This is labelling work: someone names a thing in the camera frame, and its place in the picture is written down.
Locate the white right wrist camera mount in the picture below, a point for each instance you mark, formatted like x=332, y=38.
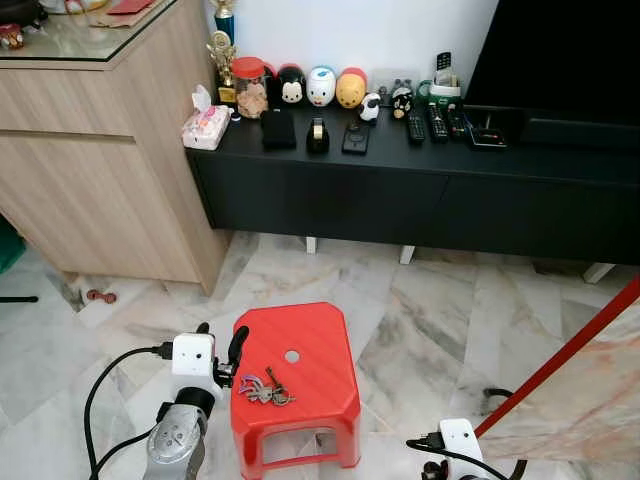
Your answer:
x=462, y=442

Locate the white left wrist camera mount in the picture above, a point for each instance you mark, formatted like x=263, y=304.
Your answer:
x=192, y=355

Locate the green mug with handset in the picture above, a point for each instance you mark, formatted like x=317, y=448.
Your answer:
x=445, y=88

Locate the black remote control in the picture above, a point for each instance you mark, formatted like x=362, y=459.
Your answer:
x=438, y=124
x=415, y=129
x=457, y=122

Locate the black key case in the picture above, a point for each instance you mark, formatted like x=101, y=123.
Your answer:
x=356, y=139

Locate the black television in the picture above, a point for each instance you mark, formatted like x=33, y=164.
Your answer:
x=560, y=60

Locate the pink tissue pack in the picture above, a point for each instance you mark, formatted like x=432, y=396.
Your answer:
x=206, y=128

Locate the light wooden cabinet glass top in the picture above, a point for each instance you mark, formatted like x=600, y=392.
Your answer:
x=90, y=170

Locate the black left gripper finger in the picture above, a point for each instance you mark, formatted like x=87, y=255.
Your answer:
x=239, y=342
x=203, y=329

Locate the dark pot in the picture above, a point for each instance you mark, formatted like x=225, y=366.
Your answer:
x=20, y=10

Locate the blue trophy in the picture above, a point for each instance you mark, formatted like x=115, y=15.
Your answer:
x=224, y=18

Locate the black bar on floor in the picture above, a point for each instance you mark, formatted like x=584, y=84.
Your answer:
x=18, y=299

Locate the green object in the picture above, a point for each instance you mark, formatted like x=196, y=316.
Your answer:
x=8, y=245

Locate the key bunch with rings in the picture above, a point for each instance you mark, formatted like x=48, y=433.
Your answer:
x=262, y=390

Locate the small brown figurine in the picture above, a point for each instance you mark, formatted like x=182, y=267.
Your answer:
x=11, y=38

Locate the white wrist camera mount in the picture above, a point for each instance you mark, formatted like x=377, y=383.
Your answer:
x=462, y=442
x=192, y=355

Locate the gold trophy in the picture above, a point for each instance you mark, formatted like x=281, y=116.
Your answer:
x=222, y=55

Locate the black TV console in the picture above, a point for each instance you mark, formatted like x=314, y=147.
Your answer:
x=400, y=200

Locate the small white black figurine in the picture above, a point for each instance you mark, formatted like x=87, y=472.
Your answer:
x=370, y=106

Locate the yellow bear plush toy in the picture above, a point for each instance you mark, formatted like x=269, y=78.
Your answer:
x=350, y=92

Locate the red plastic stool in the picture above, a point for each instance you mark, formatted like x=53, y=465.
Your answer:
x=310, y=335

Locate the black mouse plush toy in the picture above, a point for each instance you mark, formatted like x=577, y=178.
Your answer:
x=291, y=90

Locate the clear jar red lid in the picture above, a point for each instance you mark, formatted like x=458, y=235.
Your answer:
x=249, y=92

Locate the black pouch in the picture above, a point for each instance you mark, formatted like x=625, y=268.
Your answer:
x=279, y=130

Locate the white plush toy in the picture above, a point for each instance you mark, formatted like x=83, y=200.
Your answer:
x=321, y=88

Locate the marble pattern board red edge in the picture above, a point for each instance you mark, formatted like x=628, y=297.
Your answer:
x=580, y=400

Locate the small dark figurine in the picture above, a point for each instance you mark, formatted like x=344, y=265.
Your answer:
x=401, y=102

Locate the red packet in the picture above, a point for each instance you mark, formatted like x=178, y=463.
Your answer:
x=130, y=6

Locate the black tape dispenser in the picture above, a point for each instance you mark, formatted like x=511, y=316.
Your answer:
x=318, y=138

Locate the small reddish brown floor object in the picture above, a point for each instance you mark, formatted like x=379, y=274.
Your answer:
x=100, y=296

